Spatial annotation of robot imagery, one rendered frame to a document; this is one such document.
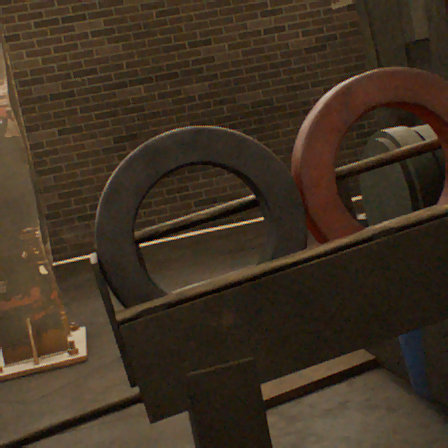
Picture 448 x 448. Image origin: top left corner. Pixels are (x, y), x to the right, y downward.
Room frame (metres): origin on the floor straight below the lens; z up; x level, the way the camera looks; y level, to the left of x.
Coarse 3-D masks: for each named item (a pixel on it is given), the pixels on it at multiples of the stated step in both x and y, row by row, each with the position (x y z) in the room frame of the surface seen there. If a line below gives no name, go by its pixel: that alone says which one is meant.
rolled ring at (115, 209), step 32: (192, 128) 0.66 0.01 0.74; (224, 128) 0.66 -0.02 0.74; (128, 160) 0.65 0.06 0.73; (160, 160) 0.65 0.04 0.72; (192, 160) 0.65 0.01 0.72; (224, 160) 0.66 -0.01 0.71; (256, 160) 0.66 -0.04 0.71; (128, 192) 0.65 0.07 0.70; (256, 192) 0.67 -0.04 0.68; (288, 192) 0.67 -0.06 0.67; (96, 224) 0.64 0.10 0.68; (128, 224) 0.65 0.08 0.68; (288, 224) 0.67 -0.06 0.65; (128, 256) 0.64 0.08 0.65; (128, 288) 0.64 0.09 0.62; (160, 288) 0.65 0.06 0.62
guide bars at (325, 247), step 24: (408, 216) 0.66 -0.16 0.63; (432, 216) 0.66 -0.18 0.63; (336, 240) 0.65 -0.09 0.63; (360, 240) 0.65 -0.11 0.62; (264, 264) 0.64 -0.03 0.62; (288, 264) 0.64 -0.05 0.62; (192, 288) 0.63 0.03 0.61; (216, 288) 0.63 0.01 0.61; (120, 312) 0.62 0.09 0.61; (144, 312) 0.62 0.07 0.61
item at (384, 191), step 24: (384, 144) 2.01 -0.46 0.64; (408, 144) 1.96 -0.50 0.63; (384, 168) 2.03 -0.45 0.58; (408, 168) 1.93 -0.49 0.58; (432, 168) 1.91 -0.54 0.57; (384, 192) 2.06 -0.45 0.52; (408, 192) 1.91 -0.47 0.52; (432, 192) 1.89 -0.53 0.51; (384, 216) 2.09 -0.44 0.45; (432, 336) 1.80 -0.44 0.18; (384, 360) 2.16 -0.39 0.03; (432, 360) 1.83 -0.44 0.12; (432, 384) 1.86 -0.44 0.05
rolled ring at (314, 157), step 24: (384, 72) 0.69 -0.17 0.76; (408, 72) 0.69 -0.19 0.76; (336, 96) 0.68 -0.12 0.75; (360, 96) 0.68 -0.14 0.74; (384, 96) 0.69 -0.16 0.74; (408, 96) 0.69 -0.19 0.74; (432, 96) 0.70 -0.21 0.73; (312, 120) 0.68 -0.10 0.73; (336, 120) 0.68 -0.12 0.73; (432, 120) 0.71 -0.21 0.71; (312, 144) 0.67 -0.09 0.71; (336, 144) 0.68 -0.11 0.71; (312, 168) 0.67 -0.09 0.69; (312, 192) 0.67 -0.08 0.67; (336, 192) 0.68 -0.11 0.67; (312, 216) 0.67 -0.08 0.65; (336, 216) 0.68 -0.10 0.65
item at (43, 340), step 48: (0, 48) 3.09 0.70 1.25; (0, 96) 3.07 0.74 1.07; (0, 144) 3.08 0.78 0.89; (0, 192) 3.07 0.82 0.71; (0, 240) 3.07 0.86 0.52; (48, 240) 3.38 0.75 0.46; (0, 288) 3.06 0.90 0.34; (48, 288) 3.08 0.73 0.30; (0, 336) 3.05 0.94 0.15; (48, 336) 3.08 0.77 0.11
